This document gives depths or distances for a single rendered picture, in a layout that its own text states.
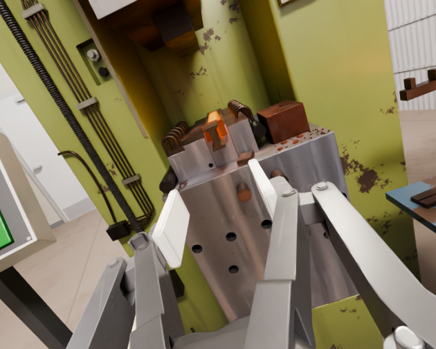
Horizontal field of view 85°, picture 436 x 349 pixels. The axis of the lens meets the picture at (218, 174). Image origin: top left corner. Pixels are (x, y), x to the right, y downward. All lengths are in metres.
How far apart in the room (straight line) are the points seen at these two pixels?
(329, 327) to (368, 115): 0.60
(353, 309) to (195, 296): 0.51
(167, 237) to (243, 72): 0.89
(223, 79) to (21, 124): 4.10
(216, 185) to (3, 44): 0.63
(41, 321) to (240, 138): 0.65
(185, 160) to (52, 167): 4.27
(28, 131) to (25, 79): 3.96
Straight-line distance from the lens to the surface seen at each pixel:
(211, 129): 0.43
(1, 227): 0.58
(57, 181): 4.78
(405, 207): 0.70
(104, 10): 0.57
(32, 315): 0.79
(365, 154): 0.82
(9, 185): 0.60
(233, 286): 0.66
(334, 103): 0.74
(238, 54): 1.01
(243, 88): 1.01
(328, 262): 0.67
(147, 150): 0.71
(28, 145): 4.79
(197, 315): 1.05
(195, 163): 0.55
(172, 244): 0.17
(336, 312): 0.80
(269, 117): 0.54
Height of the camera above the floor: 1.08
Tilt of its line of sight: 19 degrees down
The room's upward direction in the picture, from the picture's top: 24 degrees counter-clockwise
